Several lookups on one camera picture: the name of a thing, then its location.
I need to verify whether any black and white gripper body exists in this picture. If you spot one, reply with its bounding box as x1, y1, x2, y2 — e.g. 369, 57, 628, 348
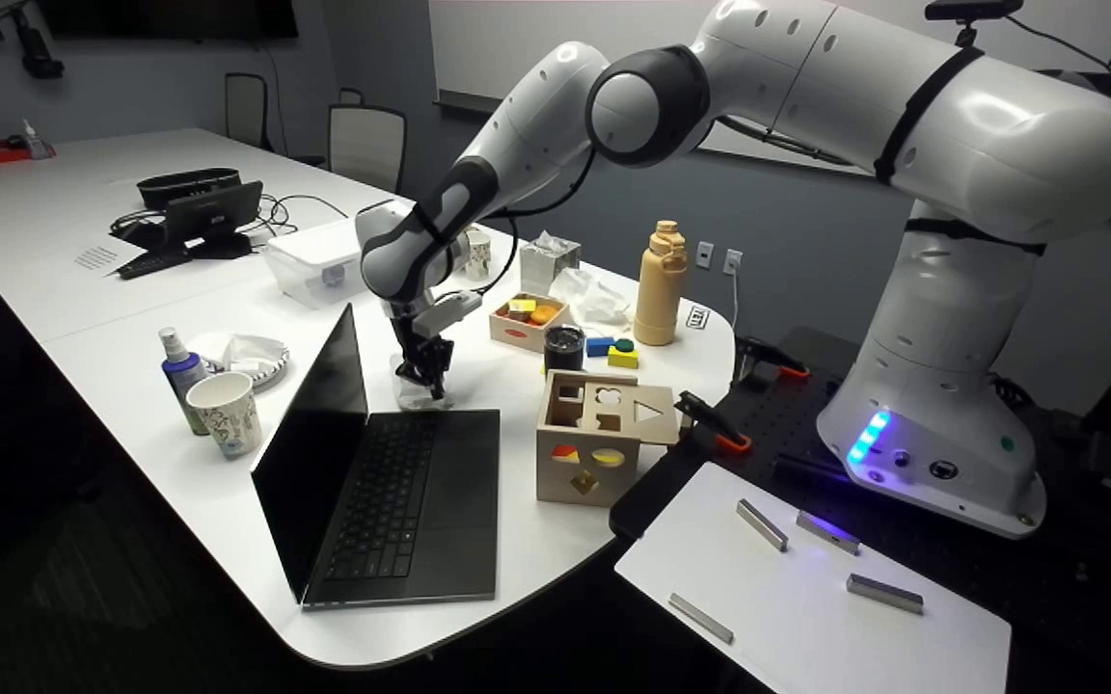
389, 289, 481, 381

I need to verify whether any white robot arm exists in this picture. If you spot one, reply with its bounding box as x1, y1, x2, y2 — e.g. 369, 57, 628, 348
356, 0, 1111, 540

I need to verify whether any white paper cup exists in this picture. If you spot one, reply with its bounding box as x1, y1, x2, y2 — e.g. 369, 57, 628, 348
454, 229, 490, 276

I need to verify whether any wooden tray of blocks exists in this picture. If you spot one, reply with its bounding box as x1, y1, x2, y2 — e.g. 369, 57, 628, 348
490, 292, 565, 350

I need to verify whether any clear plastic storage bin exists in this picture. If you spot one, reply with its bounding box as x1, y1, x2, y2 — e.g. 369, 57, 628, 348
261, 219, 363, 305

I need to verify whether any black cylinder cup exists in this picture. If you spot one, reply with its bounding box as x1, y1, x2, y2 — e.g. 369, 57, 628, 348
542, 324, 581, 370

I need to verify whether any white tissue box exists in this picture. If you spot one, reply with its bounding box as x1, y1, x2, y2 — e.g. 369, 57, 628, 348
522, 233, 581, 292

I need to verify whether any black open laptop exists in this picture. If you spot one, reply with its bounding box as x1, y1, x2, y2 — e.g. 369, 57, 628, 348
252, 307, 500, 611

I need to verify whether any clear plastic lid dish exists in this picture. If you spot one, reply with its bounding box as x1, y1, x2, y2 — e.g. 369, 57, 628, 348
218, 336, 289, 391

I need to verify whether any wooden shape sorter box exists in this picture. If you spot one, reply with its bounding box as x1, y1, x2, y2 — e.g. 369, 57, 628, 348
536, 370, 680, 508

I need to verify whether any blue block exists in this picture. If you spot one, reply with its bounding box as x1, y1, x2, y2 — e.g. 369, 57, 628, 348
587, 336, 614, 357

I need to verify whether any green and yellow block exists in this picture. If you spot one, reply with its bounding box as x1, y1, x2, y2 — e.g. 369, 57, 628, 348
607, 341, 639, 370

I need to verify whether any white office chair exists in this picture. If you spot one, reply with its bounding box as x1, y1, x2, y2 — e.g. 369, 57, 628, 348
329, 106, 405, 188

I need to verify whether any patterned paper cup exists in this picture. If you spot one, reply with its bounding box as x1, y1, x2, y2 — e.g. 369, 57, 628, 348
186, 374, 261, 460

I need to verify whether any black tablet on stand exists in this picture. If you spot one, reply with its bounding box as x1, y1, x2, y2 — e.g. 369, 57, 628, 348
117, 183, 261, 280

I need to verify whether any tan water bottle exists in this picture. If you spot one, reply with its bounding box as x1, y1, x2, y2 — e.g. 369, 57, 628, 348
632, 219, 685, 348

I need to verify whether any blue spray bottle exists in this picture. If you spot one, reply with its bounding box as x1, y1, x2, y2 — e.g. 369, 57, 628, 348
158, 329, 207, 436

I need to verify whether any black orange clamp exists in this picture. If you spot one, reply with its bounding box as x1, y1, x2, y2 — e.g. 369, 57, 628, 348
731, 336, 808, 381
676, 391, 753, 460

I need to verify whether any dark rear office chair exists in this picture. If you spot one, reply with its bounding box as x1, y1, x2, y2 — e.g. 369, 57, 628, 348
225, 73, 270, 145

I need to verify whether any black oval case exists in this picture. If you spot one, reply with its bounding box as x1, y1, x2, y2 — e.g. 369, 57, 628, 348
140, 166, 239, 211

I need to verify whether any black orange rear clamp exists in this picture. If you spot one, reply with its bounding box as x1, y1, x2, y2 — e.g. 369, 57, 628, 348
731, 336, 808, 381

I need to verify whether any white board with metal strips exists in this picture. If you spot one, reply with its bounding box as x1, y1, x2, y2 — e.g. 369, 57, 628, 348
616, 463, 1012, 694

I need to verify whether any red item on table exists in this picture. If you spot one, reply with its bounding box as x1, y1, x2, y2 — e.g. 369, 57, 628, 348
0, 134, 48, 166

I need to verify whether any grey wall outlet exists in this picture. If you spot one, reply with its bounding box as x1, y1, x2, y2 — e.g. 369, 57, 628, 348
694, 239, 744, 276

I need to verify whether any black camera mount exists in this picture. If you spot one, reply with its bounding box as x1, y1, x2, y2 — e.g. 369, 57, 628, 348
923, 0, 1023, 48

